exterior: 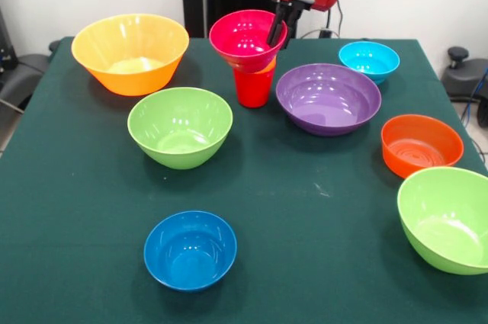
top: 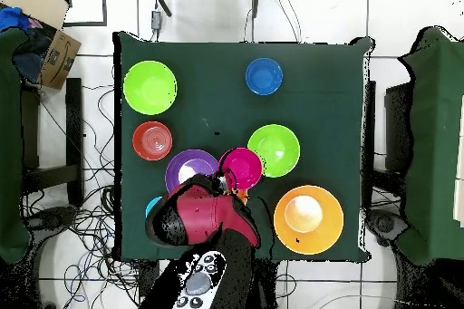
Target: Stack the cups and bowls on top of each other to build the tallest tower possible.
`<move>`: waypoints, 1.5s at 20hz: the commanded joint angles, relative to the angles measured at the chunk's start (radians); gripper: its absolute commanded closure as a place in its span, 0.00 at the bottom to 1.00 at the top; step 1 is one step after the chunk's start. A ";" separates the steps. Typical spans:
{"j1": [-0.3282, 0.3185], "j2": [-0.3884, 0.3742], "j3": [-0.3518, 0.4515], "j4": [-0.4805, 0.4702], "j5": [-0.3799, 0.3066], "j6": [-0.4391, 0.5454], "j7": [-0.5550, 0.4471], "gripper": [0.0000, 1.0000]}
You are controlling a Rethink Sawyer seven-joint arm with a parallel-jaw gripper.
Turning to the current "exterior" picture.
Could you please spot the pink plastic bowl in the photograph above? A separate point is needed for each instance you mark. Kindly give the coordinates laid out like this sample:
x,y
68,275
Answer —
x,y
240,42

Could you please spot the orange plastic cup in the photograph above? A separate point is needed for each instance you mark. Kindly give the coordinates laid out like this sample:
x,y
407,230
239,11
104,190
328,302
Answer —
x,y
268,68

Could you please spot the red plastic cup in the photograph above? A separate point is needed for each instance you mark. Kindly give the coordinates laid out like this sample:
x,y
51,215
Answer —
x,y
253,89

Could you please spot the purple plastic bowl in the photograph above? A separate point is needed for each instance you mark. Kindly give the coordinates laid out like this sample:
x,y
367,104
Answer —
x,y
328,103

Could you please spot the cyan plastic bowl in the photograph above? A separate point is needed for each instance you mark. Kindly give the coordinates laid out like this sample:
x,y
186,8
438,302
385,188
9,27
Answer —
x,y
370,59

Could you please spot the green plastic bowl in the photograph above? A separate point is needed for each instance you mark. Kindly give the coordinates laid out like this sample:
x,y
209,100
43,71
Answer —
x,y
446,221
179,129

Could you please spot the large orange plastic bowl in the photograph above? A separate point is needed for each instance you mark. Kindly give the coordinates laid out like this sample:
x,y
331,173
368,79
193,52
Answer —
x,y
129,42

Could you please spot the red-orange plastic bowl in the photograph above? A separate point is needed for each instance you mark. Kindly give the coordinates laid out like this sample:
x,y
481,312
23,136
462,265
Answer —
x,y
421,145

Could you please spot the blue plastic bowl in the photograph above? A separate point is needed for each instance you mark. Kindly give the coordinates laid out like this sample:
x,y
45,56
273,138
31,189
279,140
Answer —
x,y
190,251

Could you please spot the dark green tablecloth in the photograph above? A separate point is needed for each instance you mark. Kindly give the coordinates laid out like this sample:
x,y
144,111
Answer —
x,y
324,282

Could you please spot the black pedestal foot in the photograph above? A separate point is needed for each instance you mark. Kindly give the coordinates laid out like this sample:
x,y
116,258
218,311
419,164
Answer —
x,y
463,76
23,72

